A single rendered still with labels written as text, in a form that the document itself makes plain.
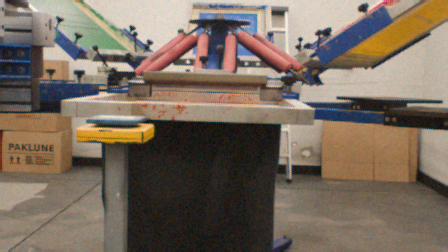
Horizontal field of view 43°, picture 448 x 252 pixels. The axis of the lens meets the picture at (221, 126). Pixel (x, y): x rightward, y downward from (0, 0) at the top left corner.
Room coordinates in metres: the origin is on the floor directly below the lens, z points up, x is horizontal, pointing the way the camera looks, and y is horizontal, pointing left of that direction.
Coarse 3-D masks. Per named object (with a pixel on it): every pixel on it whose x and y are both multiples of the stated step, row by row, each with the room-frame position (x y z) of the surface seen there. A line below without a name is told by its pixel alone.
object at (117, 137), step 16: (80, 128) 1.06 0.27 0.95; (96, 128) 1.06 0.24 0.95; (112, 128) 1.06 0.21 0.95; (128, 128) 1.07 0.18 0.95; (144, 128) 1.09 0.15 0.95; (112, 144) 1.10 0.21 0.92; (128, 144) 1.13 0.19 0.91; (112, 160) 1.10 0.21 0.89; (128, 160) 1.13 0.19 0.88; (112, 176) 1.10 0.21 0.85; (112, 192) 1.10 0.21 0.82; (112, 208) 1.10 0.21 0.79; (112, 224) 1.10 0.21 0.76; (112, 240) 1.10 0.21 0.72
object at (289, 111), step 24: (96, 96) 1.53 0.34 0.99; (120, 96) 1.75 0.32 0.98; (168, 96) 2.04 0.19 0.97; (192, 96) 2.04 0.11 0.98; (216, 96) 2.03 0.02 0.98; (240, 96) 2.03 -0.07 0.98; (168, 120) 1.29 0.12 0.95; (192, 120) 1.28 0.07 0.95; (216, 120) 1.28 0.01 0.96; (240, 120) 1.28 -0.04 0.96; (264, 120) 1.28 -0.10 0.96; (288, 120) 1.28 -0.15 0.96; (312, 120) 1.27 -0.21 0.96
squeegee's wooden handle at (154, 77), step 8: (144, 72) 1.84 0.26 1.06; (152, 72) 1.84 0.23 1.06; (160, 72) 1.84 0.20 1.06; (168, 72) 1.84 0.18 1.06; (144, 80) 1.85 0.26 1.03; (152, 80) 1.85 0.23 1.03; (160, 80) 1.84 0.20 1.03; (168, 80) 1.84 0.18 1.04; (176, 80) 1.84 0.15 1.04; (184, 80) 1.84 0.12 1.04; (192, 80) 1.84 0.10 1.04; (200, 80) 1.83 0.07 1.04; (208, 80) 1.83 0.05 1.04; (216, 80) 1.83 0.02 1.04; (224, 80) 1.83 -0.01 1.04; (232, 80) 1.83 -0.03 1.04; (240, 80) 1.83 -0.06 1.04; (248, 80) 1.83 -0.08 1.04; (256, 80) 1.83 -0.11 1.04; (264, 80) 1.83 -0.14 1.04
